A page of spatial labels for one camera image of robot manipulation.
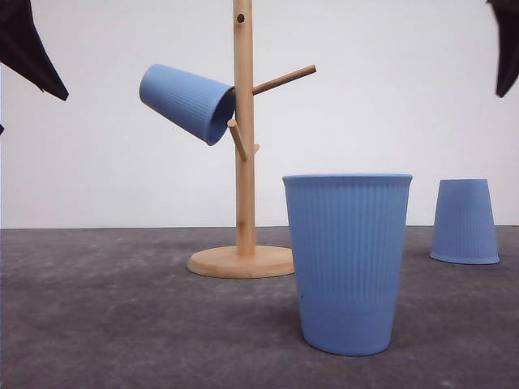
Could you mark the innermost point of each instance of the blue ribbed cup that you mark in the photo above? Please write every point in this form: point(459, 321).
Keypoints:
point(199, 106)
point(348, 233)
point(464, 228)

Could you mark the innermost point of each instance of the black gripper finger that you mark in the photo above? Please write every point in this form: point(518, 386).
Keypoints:
point(507, 17)
point(23, 49)

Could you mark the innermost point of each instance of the wooden cup tree stand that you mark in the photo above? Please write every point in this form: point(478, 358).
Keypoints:
point(246, 260)

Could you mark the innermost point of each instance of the blue ribbed cup front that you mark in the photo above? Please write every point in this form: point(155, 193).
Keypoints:
point(348, 233)

